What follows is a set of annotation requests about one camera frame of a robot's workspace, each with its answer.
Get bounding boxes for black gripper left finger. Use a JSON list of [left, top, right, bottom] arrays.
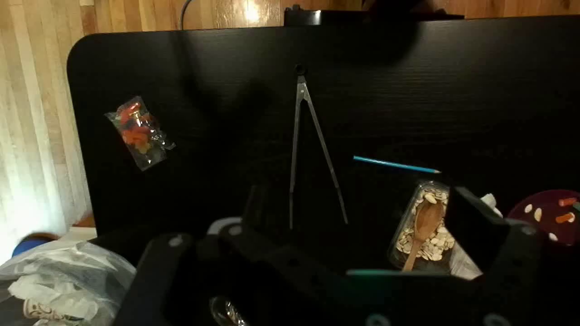
[[239, 183, 286, 241]]

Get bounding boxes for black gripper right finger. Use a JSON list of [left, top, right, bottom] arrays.
[[449, 185, 542, 292]]

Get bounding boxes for metal kitchen tongs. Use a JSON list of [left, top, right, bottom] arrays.
[[288, 73, 352, 232]]

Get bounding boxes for clear plastic box with oats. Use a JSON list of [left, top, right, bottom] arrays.
[[388, 178, 460, 274]]

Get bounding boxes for wooden spoon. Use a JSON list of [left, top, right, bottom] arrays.
[[400, 198, 446, 274]]

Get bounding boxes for dark red bowl with candies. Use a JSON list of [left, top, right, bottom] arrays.
[[506, 189, 580, 250]]

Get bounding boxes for blue drinking straw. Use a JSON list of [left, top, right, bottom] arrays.
[[352, 154, 442, 178]]

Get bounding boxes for white plastic bin liner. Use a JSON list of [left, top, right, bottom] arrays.
[[0, 240, 138, 326]]

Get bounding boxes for black table edge clamp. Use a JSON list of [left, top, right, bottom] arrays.
[[283, 4, 324, 30]]

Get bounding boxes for blue object on floor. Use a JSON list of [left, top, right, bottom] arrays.
[[11, 234, 49, 260]]

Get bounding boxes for thin black floor cable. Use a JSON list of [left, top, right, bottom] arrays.
[[179, 0, 197, 33]]

